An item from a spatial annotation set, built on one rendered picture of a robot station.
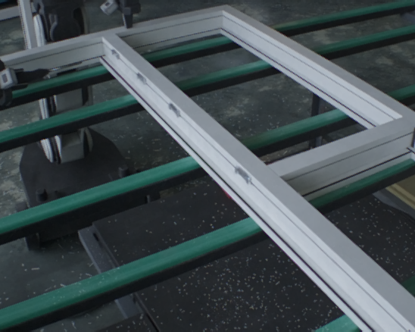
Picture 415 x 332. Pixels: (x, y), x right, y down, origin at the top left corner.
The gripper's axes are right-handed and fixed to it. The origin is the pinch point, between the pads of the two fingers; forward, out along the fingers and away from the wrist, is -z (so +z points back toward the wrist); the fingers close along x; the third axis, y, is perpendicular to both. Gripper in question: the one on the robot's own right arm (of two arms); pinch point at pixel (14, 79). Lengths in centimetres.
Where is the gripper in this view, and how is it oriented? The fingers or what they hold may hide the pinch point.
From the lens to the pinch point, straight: 156.2
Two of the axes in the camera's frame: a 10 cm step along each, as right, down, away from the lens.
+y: -6.5, 2.4, 7.2
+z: -6.9, 2.2, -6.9
